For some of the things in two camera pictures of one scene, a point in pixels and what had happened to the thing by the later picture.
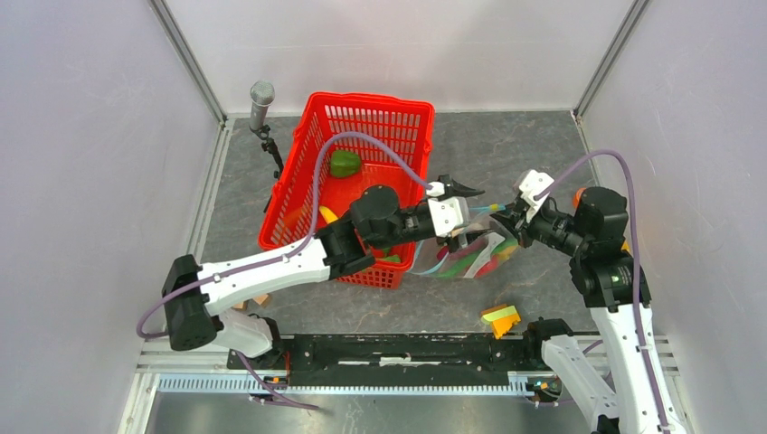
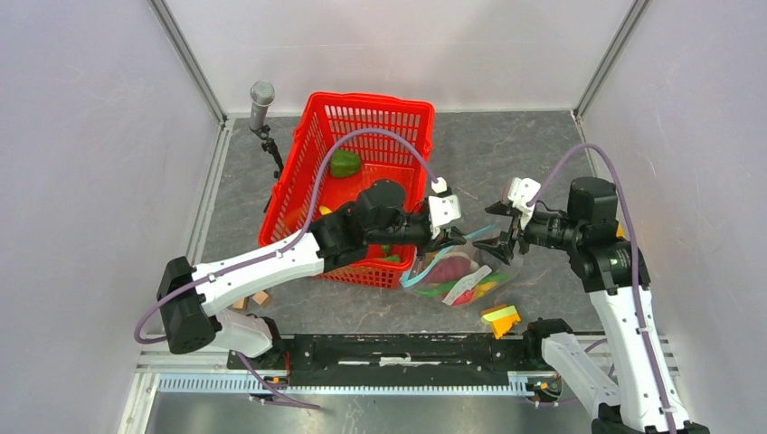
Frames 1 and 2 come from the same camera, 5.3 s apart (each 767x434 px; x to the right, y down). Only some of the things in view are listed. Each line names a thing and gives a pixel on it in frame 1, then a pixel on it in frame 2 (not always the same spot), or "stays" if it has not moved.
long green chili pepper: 460,268 to 438,290
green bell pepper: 344,164 stays
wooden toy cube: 263,300 stays
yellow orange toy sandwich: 502,318 stays
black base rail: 364,359 stays
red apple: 487,268 to 464,298
